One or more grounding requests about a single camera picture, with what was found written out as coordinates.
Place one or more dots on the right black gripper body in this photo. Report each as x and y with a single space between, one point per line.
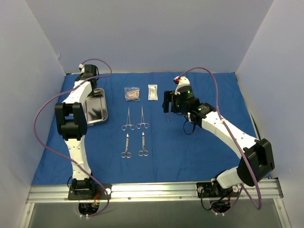
167 101

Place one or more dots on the white paper packet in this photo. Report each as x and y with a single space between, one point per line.
152 92

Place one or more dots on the purple printed packet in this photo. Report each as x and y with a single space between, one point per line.
132 93

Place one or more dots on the steel instrument tray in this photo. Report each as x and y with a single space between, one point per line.
95 107

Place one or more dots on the steel hemostat forceps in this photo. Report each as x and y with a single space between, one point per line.
142 122
128 122

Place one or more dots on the steel surgical scissors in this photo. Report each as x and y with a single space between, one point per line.
143 151
126 153

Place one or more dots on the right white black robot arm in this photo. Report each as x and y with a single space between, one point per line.
256 156

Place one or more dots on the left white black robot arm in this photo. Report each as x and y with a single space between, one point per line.
72 126

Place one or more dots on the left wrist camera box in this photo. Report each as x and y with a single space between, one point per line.
90 70

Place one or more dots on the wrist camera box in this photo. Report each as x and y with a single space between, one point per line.
185 94
90 70

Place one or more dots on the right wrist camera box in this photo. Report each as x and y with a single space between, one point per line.
185 94

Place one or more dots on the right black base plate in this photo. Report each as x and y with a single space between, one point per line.
214 190

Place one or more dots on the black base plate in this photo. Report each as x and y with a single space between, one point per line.
214 190
95 193

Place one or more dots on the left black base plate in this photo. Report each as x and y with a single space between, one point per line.
95 193

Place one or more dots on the front aluminium rail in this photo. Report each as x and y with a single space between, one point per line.
167 191

